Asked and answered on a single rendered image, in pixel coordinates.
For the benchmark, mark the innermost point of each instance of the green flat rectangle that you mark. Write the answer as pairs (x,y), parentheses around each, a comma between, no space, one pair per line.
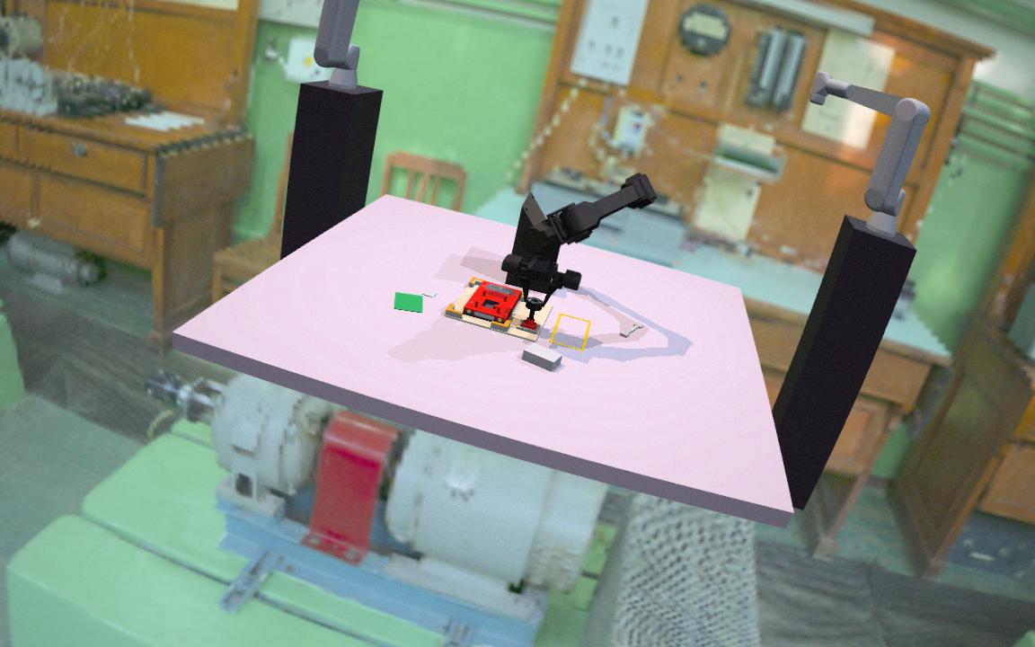
(408,302)

